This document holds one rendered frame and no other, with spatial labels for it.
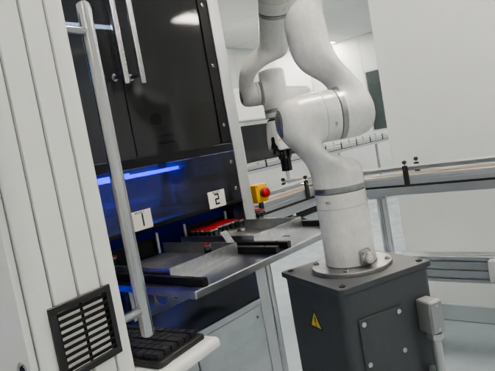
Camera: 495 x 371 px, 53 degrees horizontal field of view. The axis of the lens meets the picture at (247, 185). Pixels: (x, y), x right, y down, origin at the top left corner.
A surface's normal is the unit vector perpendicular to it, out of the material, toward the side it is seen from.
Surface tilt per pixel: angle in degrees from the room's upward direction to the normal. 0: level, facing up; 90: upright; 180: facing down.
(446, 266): 90
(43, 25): 90
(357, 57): 90
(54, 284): 90
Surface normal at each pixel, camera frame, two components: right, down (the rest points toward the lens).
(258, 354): 0.75, -0.08
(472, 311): -0.64, 0.18
